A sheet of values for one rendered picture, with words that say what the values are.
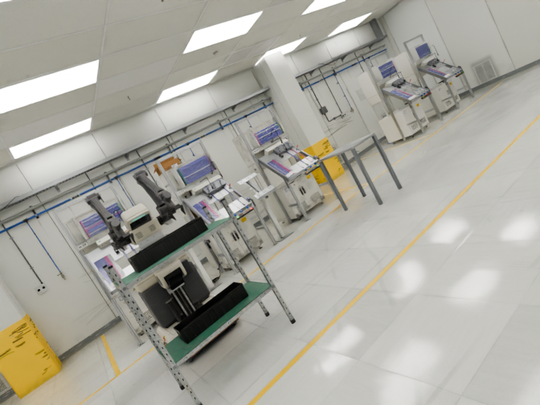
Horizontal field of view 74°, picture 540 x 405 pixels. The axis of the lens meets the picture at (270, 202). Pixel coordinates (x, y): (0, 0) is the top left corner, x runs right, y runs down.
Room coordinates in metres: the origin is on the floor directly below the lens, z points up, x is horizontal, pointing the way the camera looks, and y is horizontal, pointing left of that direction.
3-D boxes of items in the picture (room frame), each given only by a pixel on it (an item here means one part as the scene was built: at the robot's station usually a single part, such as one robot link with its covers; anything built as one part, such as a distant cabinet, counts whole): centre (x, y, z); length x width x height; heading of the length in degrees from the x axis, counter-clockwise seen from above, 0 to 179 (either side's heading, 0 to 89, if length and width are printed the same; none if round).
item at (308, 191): (6.06, -0.52, 0.65); 1.01 x 0.73 x 1.29; 29
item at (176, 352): (2.59, 0.78, 0.55); 0.91 x 0.46 x 1.10; 119
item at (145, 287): (3.36, 1.21, 0.59); 0.55 x 0.34 x 0.83; 119
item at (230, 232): (5.50, 0.85, 0.31); 0.70 x 0.65 x 0.62; 119
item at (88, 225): (4.82, 2.13, 0.95); 1.35 x 0.82 x 1.90; 29
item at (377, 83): (7.96, -3.51, 0.95); 1.36 x 0.82 x 1.90; 29
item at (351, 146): (4.66, -1.21, 0.40); 0.70 x 0.45 x 0.80; 28
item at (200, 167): (5.43, 0.74, 1.52); 0.51 x 0.13 x 0.27; 119
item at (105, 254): (4.64, 2.01, 0.66); 1.01 x 0.73 x 1.31; 29
